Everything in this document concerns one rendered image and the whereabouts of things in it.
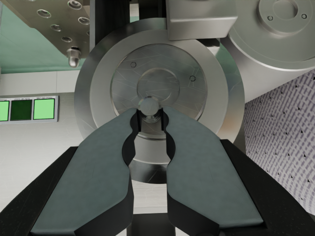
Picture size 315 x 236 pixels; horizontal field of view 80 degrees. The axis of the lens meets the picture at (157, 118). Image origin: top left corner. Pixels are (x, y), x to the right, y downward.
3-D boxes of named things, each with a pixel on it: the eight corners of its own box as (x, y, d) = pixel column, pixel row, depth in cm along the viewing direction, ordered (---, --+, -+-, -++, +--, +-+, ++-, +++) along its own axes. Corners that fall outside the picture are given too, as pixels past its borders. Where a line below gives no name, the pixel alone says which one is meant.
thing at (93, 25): (95, -108, 20) (94, 53, 18) (130, 26, 44) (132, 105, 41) (90, -108, 20) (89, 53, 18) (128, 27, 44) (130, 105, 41)
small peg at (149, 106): (156, 121, 11) (134, 114, 11) (157, 126, 14) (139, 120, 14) (164, 99, 11) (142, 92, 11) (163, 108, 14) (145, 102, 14)
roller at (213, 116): (222, 25, 16) (235, 161, 15) (184, 99, 42) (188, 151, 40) (90, 31, 16) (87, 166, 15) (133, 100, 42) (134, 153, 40)
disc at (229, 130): (236, 13, 17) (254, 180, 15) (234, 17, 18) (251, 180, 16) (75, 20, 17) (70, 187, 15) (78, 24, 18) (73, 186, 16)
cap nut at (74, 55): (77, 48, 50) (77, 64, 49) (83, 55, 53) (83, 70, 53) (63, 48, 50) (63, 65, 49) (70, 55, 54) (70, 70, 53)
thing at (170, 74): (217, 53, 15) (196, 149, 14) (210, 64, 17) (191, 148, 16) (123, 33, 15) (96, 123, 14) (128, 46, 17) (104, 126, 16)
